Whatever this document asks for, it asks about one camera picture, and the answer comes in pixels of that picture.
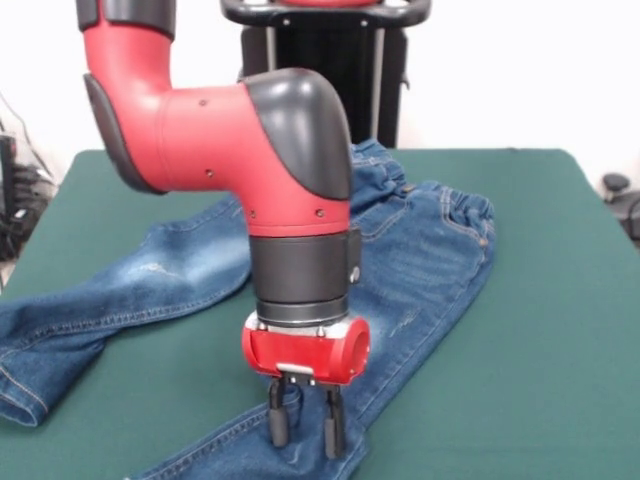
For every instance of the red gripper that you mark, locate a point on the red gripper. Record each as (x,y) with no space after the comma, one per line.
(305,355)

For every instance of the blue denim jeans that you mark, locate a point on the blue denim jeans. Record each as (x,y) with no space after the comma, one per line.
(425,260)

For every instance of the red robot arm base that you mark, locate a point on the red robot arm base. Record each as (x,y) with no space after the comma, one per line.
(325,2)

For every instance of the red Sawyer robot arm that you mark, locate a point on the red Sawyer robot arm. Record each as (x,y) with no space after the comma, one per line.
(225,140)

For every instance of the dark green table cloth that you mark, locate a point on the dark green table cloth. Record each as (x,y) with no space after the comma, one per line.
(525,350)

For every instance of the dark grey chair base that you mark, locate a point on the dark grey chair base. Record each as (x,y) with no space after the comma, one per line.
(627,210)

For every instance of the black round knob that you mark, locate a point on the black round knob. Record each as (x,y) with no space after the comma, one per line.
(616,181)

